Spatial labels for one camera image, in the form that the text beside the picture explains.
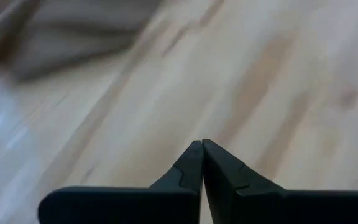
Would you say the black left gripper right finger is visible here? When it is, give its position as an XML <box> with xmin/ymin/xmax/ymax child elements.
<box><xmin>203</xmin><ymin>139</ymin><xmax>358</xmax><ymax>224</ymax></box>

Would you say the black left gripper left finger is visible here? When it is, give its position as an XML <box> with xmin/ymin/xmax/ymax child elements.
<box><xmin>38</xmin><ymin>139</ymin><xmax>203</xmax><ymax>224</ymax></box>

